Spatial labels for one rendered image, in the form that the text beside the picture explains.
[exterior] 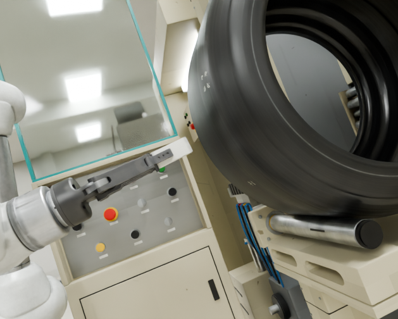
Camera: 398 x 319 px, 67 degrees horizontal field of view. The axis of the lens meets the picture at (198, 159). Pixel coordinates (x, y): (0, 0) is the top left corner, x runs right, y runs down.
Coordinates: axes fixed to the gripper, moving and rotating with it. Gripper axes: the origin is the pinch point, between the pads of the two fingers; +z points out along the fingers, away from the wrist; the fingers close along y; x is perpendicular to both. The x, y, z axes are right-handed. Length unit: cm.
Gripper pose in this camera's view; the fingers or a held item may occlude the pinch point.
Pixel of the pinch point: (171, 152)
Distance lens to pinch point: 53.9
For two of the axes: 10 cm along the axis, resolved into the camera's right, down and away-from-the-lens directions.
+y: -1.9, 1.4, 9.7
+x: 4.6, 8.9, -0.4
